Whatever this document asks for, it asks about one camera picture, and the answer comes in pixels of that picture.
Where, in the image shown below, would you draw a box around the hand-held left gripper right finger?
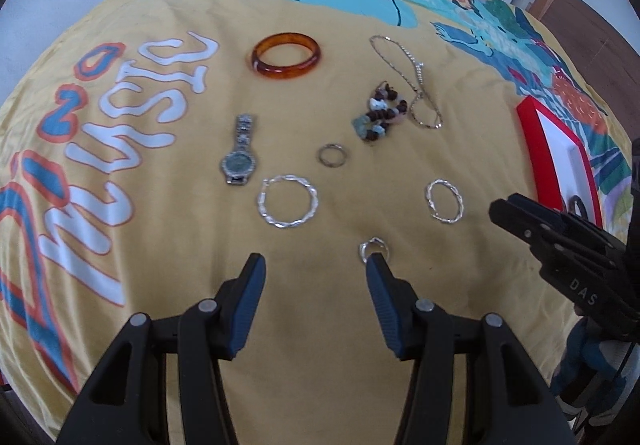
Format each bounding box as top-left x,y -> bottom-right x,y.
365,254 -> 581,445

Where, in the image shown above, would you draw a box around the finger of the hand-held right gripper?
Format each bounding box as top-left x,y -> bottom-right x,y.
488,199 -> 618,276
506,193 -> 601,238

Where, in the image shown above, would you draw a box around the amber bangle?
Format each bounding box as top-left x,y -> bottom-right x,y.
251,32 -> 321,82

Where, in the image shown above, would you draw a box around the chunky silver ring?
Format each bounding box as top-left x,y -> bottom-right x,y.
358,237 -> 388,263

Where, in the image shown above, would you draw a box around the red jewelry box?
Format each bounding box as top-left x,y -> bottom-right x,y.
516,95 -> 603,231

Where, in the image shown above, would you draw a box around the wooden headboard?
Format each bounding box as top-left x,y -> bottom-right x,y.
527,0 -> 640,136

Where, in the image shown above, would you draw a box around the brown and green beaded bracelet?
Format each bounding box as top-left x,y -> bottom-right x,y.
351,82 -> 408,142

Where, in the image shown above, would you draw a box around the twisted silver hoop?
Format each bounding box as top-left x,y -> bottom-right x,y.
425,179 -> 466,224
256,175 -> 319,228

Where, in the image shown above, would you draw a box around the silver chain necklace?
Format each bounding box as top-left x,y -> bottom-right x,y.
370,35 -> 443,130

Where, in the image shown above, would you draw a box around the small dark metal ring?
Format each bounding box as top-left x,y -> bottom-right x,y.
318,143 -> 347,168

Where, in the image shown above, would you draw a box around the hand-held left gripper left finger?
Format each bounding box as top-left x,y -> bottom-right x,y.
57,252 -> 266,445

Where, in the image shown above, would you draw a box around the silver wristwatch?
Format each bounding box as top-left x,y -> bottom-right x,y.
219,114 -> 258,186

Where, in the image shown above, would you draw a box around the yellow dinosaur printed blanket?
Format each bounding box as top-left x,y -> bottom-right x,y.
0,0 -> 633,445

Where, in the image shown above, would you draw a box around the person's blue pants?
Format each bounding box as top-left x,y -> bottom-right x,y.
550,320 -> 616,393

